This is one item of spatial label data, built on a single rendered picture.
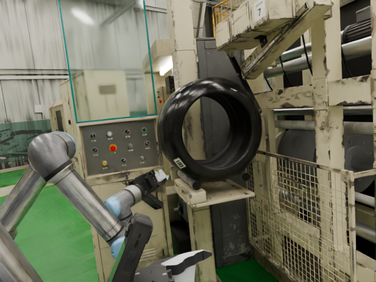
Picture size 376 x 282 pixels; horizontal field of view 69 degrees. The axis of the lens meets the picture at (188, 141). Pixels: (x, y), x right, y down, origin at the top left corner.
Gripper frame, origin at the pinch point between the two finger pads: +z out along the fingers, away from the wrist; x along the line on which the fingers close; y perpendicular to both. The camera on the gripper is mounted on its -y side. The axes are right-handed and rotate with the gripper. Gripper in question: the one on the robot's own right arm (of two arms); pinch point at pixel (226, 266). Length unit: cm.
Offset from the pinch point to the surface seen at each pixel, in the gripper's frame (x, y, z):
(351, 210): -54, 15, 68
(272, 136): -132, -17, 82
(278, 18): -67, -67, 57
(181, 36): -125, -85, 26
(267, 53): -93, -61, 64
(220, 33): -117, -83, 48
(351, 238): -56, 26, 68
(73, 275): -213, 78, -72
